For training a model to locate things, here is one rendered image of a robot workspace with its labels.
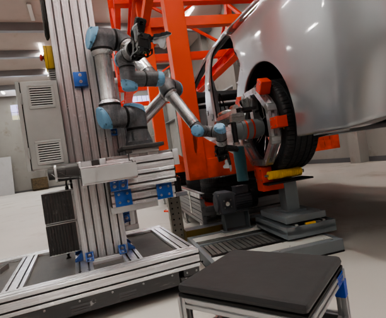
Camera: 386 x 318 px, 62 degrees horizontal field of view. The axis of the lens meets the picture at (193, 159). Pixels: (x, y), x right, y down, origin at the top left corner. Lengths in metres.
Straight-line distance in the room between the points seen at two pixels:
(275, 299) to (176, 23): 2.39
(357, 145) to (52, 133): 7.49
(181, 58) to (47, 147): 1.39
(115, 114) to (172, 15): 1.37
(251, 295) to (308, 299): 0.14
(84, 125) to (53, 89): 0.25
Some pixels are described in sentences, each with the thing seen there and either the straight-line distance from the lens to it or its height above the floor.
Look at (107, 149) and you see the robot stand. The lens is 1.94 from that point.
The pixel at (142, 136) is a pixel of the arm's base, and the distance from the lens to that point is 1.76.
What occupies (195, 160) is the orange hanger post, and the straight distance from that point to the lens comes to 2.65.
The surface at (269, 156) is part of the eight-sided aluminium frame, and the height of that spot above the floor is 0.64.
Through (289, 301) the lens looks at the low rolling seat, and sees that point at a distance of 0.88.
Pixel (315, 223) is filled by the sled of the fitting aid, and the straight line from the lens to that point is 2.31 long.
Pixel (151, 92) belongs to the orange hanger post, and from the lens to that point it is 4.66.
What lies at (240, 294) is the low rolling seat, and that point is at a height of 0.34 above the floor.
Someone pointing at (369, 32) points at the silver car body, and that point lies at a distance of 1.68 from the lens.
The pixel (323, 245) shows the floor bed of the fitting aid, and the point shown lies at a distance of 2.18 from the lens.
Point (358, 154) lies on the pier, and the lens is 8.55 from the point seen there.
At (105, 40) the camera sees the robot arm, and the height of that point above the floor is 1.38.
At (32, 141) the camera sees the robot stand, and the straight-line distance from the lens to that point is 1.89.
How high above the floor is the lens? 0.71
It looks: level
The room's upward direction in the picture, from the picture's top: 8 degrees counter-clockwise
